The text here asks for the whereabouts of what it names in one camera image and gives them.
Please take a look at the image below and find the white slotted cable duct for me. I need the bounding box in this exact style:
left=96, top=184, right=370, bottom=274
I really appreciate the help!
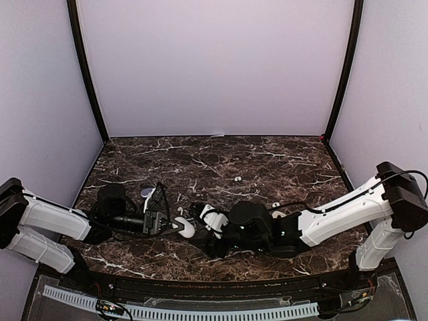
left=42, top=285, right=319, bottom=320

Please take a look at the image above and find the beige square charging case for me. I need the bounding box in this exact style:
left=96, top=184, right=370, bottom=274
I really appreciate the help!
left=272, top=211, right=286, bottom=219

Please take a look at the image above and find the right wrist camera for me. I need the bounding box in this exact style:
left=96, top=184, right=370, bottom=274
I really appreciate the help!
left=199, top=205, right=229, bottom=239

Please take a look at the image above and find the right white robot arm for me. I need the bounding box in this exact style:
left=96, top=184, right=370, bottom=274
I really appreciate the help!
left=189, top=162, right=427, bottom=290

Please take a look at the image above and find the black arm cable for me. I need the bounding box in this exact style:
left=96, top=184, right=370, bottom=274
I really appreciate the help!
left=267, top=169, right=428, bottom=240
left=88, top=182, right=171, bottom=241

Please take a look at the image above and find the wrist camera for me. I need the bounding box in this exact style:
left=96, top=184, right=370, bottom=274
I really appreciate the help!
left=143, top=182, right=165, bottom=213
left=199, top=205, right=229, bottom=239

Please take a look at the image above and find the right black frame post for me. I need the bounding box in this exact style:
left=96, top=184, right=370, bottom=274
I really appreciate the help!
left=323, top=0, right=364, bottom=145

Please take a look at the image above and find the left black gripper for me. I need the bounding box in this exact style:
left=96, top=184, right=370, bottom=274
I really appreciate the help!
left=108, top=210, right=184, bottom=238

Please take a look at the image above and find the black front rail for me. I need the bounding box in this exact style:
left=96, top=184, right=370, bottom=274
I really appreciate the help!
left=85, top=271, right=350, bottom=300

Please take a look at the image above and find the black frame post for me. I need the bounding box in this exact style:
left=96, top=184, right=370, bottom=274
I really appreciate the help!
left=66, top=0, right=110, bottom=144
left=323, top=0, right=364, bottom=145

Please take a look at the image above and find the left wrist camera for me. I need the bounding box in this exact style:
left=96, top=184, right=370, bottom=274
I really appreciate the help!
left=143, top=182, right=165, bottom=213

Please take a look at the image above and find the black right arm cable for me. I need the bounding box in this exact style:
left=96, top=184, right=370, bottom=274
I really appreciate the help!
left=267, top=169, right=428, bottom=240

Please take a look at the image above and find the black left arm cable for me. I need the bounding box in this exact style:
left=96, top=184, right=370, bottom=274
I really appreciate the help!
left=88, top=182, right=171, bottom=241

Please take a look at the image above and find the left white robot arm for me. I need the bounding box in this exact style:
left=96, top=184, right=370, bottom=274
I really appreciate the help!
left=1, top=178, right=195, bottom=292

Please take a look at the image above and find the white oval charging case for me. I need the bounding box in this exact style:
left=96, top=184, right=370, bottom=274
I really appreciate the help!
left=174, top=217, right=195, bottom=239

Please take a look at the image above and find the purple round charging case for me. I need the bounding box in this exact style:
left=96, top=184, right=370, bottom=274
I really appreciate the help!
left=140, top=187, right=154, bottom=198

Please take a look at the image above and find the left black frame post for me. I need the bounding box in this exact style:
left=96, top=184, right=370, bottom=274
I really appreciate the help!
left=66, top=0, right=110, bottom=144

